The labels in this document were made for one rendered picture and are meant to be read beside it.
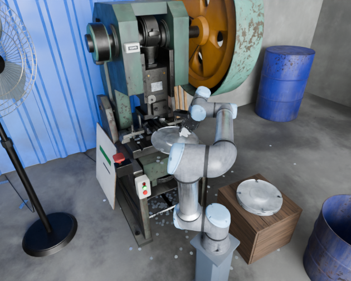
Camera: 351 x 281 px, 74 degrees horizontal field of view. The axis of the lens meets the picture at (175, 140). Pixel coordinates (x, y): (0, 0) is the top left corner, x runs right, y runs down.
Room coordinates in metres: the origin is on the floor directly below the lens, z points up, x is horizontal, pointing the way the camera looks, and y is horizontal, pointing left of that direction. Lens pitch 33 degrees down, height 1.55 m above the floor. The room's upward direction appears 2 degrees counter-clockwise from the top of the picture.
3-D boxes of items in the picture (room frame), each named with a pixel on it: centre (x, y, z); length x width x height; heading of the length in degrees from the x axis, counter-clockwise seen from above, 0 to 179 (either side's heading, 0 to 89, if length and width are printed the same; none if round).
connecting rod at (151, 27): (1.44, 0.14, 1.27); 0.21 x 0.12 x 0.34; 28
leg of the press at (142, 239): (1.44, 0.45, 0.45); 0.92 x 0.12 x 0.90; 28
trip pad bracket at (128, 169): (1.09, 0.31, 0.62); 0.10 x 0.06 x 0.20; 118
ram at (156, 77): (1.40, 0.12, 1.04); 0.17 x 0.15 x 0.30; 28
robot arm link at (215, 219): (0.74, -0.18, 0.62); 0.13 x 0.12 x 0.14; 79
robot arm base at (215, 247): (0.74, -0.19, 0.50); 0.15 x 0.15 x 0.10
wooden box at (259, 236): (1.12, -0.55, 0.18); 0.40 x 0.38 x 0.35; 25
